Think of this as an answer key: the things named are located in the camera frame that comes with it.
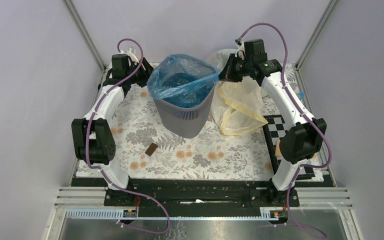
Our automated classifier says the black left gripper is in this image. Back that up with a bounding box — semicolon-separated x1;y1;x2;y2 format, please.
126;57;163;88

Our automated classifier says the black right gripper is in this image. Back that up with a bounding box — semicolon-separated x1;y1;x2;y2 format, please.
216;53;253;83

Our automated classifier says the translucent white plastic bag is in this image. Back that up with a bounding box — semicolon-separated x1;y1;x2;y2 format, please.
206;48;272;137

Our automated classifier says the blue plastic trash bag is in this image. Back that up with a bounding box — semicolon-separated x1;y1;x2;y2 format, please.
147;54;221;108

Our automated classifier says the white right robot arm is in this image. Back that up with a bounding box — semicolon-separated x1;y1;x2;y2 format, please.
219;39;327;206

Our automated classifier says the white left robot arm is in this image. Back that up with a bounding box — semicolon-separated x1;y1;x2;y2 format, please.
71;52;154;206

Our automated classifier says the grey mesh trash bin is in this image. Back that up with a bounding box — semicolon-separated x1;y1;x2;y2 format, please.
151;85;216;139

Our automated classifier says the black white checkerboard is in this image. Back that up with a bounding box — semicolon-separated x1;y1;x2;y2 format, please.
262;114;316;181

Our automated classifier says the brown rectangular block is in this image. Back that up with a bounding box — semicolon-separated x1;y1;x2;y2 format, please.
145;143;158;157

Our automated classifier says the small wooden block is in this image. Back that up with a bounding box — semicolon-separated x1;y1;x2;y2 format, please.
274;140;282;158

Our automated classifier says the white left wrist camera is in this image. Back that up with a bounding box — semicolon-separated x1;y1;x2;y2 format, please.
119;46;140;63

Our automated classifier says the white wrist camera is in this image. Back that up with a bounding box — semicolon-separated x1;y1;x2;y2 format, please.
235;38;246;60
119;46;140;63

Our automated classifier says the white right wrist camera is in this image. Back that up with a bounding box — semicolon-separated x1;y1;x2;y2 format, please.
235;38;246;60

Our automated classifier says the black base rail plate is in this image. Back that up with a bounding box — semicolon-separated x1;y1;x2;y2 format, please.
71;177;301;219

